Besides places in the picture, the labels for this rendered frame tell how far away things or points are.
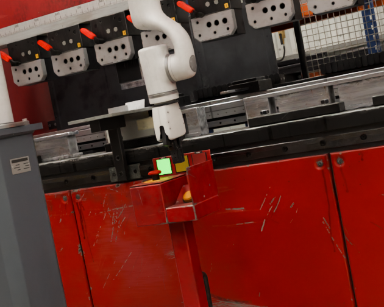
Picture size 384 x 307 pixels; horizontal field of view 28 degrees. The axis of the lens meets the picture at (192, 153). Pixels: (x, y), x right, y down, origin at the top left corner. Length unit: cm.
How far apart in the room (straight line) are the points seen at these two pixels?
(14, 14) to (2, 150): 123
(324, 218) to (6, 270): 95
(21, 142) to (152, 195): 49
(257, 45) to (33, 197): 142
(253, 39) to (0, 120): 142
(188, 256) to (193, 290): 10
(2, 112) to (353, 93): 104
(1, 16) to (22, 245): 137
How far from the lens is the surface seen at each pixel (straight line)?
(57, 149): 290
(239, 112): 276
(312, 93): 237
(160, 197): 216
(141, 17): 212
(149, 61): 211
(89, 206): 269
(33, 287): 185
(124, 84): 272
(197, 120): 254
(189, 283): 224
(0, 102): 186
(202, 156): 225
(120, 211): 262
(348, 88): 233
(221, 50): 308
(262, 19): 240
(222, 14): 246
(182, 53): 208
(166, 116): 211
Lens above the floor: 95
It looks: 3 degrees down
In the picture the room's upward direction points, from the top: 11 degrees counter-clockwise
